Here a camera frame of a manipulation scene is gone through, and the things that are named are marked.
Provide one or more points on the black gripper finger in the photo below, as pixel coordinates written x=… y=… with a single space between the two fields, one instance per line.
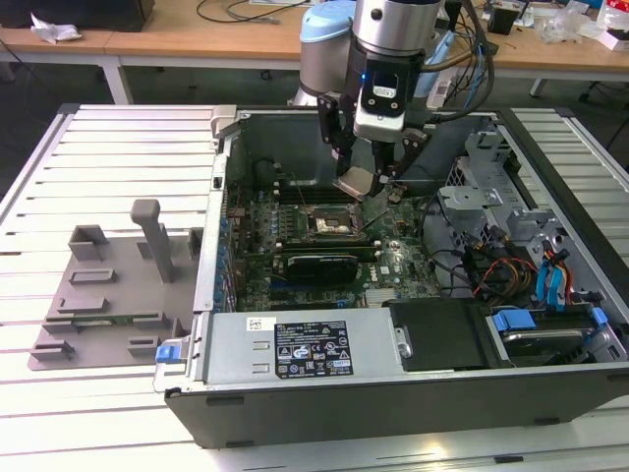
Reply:
x=384 y=162
x=330 y=123

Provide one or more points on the silver CPU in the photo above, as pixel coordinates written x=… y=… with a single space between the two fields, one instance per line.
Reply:
x=356 y=183

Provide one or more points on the thin metal locking lever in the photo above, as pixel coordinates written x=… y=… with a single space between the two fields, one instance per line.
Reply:
x=301 y=191

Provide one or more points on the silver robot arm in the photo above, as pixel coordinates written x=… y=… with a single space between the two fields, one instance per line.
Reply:
x=393 y=24

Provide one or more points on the CPU socket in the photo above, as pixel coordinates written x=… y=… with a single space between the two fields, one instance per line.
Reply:
x=329 y=225

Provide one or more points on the round coin cell battery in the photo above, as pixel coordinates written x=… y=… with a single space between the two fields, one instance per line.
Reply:
x=394 y=197

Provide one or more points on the white labelled device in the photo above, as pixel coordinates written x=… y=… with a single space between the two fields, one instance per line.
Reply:
x=442 y=91

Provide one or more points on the black RAM slot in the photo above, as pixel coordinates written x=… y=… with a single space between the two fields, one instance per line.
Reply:
x=295 y=187
x=295 y=243
x=295 y=197

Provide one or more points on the silver metal drive cage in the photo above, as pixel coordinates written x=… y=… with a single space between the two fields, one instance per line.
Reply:
x=467 y=201

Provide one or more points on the installed RAM stick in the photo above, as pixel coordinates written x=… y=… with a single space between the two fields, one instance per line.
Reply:
x=363 y=252

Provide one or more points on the small black adapter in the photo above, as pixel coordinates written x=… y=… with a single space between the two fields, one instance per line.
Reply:
x=493 y=47

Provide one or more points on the black container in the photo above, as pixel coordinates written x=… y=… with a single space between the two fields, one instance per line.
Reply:
x=502 y=22

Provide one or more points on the green motherboard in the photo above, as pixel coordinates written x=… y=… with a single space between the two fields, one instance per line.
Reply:
x=408 y=275

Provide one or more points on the black graphics card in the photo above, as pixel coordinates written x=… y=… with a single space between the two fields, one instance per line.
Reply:
x=319 y=269

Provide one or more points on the silver chipset heat sink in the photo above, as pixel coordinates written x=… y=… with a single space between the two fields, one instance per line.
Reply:
x=381 y=295

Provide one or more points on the wooden desk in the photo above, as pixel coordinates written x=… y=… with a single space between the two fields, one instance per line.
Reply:
x=550 y=54
x=172 y=44

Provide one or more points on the clear plastic packaging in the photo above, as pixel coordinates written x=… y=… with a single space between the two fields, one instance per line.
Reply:
x=565 y=24

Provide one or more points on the black plastic bay cover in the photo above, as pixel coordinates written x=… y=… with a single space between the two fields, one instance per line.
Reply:
x=437 y=334

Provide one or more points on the hard disk in blue carrier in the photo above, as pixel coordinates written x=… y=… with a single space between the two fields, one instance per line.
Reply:
x=513 y=320

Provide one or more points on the white cardboard box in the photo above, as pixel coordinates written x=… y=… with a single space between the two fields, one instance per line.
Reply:
x=616 y=39

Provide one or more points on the silver power supply with label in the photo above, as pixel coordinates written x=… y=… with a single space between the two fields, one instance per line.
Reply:
x=236 y=349

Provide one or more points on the black open PC case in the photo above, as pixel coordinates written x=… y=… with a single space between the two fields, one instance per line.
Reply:
x=344 y=413

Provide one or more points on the large black box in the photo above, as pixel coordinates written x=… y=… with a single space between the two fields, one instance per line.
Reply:
x=98 y=15

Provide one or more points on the grey parts rack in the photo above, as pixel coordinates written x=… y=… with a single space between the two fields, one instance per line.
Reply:
x=123 y=295

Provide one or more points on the blue plastic latch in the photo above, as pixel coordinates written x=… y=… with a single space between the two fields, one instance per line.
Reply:
x=167 y=355

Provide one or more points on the green RAM stick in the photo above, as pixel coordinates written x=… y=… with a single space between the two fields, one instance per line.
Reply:
x=120 y=319

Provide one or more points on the crumpled white paper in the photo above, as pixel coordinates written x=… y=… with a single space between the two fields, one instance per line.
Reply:
x=54 y=32

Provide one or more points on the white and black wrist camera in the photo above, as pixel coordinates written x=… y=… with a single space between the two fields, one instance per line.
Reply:
x=378 y=125

